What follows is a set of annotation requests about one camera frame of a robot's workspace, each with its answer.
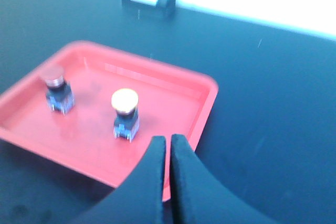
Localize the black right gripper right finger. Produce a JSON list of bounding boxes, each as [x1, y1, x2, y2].
[[170, 134, 274, 223]]

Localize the yellow mushroom push button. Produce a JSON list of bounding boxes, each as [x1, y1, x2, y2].
[[111, 88, 140, 143]]

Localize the red mushroom push button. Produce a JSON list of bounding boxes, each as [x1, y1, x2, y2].
[[40, 65, 75, 115]]

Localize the red plastic tray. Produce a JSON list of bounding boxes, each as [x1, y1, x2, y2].
[[1, 41, 218, 188]]

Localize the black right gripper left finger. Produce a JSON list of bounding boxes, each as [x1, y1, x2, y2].
[[72, 136, 166, 223]]

